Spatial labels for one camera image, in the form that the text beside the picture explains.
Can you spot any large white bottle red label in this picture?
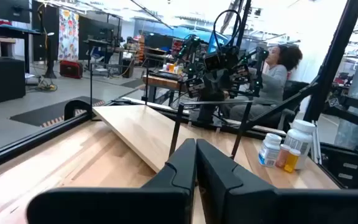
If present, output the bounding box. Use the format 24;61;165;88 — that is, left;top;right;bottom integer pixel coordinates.
283;119;316;170

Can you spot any black office chair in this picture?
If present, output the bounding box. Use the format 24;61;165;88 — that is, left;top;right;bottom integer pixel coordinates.
283;80;310;131

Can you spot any person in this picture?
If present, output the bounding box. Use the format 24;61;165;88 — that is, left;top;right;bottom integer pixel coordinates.
228;44;304;130

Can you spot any aluminium extrusion bar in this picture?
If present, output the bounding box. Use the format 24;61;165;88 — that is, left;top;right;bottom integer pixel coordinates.
311;121;323;164

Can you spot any wooden shelf black metal frame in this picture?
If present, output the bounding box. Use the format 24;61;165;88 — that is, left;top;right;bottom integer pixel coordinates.
88;62;288;174

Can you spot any wooden work table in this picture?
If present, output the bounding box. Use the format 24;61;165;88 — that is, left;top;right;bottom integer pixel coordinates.
141;74;186;103

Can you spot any red case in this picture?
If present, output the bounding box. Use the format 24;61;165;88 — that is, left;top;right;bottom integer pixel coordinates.
59;60;83;79

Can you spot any white bottle blue label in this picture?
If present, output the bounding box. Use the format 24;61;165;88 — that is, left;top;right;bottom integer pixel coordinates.
258;133;283;168

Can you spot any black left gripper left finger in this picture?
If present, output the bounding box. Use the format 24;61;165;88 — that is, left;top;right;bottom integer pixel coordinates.
26;138;198;224

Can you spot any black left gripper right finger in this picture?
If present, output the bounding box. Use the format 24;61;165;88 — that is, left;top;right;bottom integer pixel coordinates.
196;138;358;224

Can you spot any floral banner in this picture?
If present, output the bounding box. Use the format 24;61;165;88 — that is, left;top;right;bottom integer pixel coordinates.
57;9;80;62

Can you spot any orange pill vial white cap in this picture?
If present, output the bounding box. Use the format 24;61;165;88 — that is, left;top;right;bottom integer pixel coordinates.
283;148;301;174

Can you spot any pink pill vial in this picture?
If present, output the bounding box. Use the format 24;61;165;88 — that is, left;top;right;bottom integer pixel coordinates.
274;144;291;169

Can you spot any hazard-striped black floor mat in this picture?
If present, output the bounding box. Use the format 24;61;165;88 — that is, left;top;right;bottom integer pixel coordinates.
9;95;105;128

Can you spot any black aluminium table frame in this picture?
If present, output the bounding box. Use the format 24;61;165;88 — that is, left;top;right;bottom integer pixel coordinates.
0;0;358;190

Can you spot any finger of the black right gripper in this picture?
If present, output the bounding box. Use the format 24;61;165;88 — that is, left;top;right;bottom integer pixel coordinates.
185;77;205;98
231;63;252;91

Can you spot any black right camera cable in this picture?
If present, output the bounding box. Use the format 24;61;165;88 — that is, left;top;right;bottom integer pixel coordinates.
212;9;242;52

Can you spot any black cabinet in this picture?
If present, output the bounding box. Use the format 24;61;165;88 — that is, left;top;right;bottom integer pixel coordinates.
0;57;27;105

